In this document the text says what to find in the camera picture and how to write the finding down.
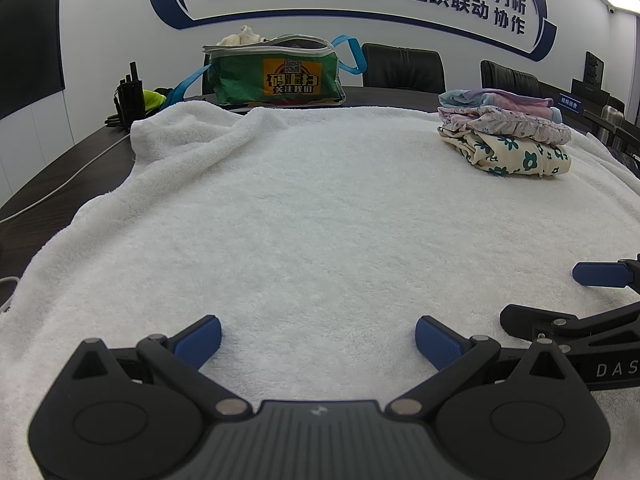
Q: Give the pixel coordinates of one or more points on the black display stand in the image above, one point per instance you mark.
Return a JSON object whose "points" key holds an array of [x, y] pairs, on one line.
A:
{"points": [[592, 80]]}

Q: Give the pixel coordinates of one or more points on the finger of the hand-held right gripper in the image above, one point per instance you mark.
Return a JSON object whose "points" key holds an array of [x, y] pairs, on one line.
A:
{"points": [[600, 274], [525, 320]]}

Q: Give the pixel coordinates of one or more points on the pastel striped garment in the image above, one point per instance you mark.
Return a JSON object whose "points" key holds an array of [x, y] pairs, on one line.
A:
{"points": [[490, 97]]}

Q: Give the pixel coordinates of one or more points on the yellow-green cloth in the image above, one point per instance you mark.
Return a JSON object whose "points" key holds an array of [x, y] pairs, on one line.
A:
{"points": [[154, 101]]}

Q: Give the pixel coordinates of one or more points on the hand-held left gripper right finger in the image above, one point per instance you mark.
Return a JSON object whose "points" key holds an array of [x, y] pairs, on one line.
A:
{"points": [[435, 345]]}

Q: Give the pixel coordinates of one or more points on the pink floral garment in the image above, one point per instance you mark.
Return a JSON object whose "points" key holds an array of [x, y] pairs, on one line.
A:
{"points": [[500, 122]]}

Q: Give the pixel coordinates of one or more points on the cream green-flower garment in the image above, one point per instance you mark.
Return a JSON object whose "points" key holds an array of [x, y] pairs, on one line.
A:
{"points": [[520, 157]]}

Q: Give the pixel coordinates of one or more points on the blue name plate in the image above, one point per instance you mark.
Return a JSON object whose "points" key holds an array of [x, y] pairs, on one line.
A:
{"points": [[567, 103]]}

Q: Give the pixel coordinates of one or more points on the white towel blanket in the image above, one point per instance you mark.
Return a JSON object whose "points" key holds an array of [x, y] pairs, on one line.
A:
{"points": [[320, 210]]}

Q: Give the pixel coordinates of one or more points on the black wall screen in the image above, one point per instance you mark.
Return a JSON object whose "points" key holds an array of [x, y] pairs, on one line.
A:
{"points": [[25, 35]]}

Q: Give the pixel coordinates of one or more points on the metal thermos bottle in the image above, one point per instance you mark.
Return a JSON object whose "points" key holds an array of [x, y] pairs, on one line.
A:
{"points": [[608, 122]]}

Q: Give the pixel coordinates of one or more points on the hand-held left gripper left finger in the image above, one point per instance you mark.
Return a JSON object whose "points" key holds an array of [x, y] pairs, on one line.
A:
{"points": [[200, 342]]}

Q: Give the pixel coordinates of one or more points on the black office chair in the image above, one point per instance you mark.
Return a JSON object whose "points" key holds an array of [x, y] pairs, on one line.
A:
{"points": [[617, 132], [400, 67], [510, 80]]}

